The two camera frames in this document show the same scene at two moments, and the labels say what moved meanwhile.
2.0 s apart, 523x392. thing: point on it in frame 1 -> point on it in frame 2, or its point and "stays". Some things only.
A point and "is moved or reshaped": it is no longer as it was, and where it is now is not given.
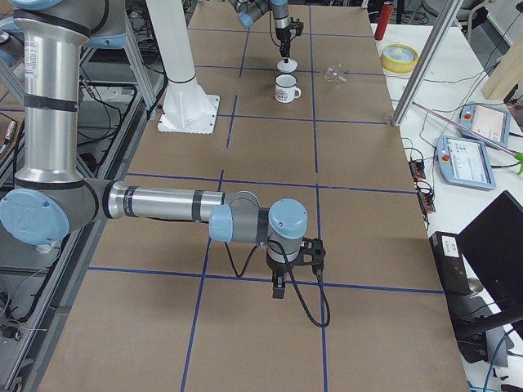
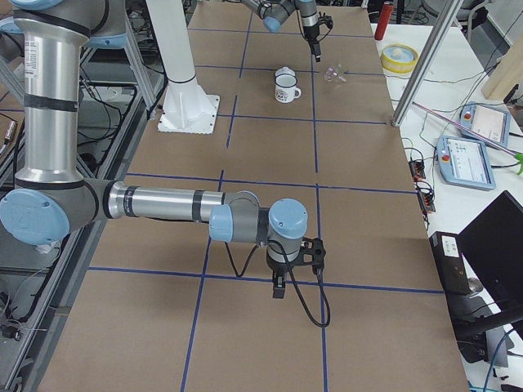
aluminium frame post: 421,73 stays
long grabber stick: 517,156 stays
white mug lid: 287,67 is moved or reshaped
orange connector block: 417,169 stays
